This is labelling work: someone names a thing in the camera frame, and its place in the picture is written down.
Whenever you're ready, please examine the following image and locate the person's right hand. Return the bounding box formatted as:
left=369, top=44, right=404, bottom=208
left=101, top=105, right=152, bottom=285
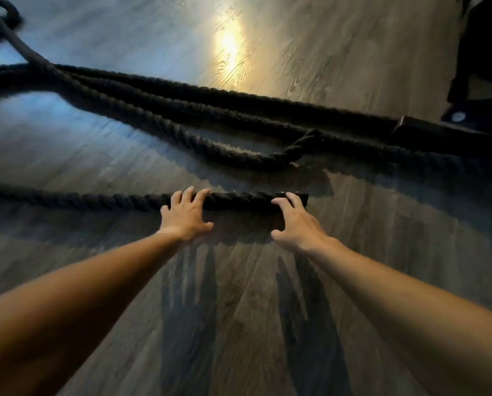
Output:
left=270, top=191, right=329, bottom=254

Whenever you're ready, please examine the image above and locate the person's left hand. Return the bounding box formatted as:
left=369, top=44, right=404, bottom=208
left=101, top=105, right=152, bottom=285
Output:
left=157, top=186, right=215, bottom=243

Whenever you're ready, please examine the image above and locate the thick black rope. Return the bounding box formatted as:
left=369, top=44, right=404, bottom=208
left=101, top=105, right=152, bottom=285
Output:
left=0, top=0, right=399, bottom=172
left=0, top=71, right=492, bottom=214

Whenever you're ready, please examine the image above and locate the person's left forearm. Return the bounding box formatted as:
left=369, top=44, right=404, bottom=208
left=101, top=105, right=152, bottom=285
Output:
left=0, top=230, right=185, bottom=396

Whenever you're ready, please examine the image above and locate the person's right forearm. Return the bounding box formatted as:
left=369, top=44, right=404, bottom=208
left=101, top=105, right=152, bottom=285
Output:
left=308, top=236, right=492, bottom=396

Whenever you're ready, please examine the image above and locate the black gym rack base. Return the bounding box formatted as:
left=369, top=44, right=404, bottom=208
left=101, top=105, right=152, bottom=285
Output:
left=392, top=0, right=492, bottom=157

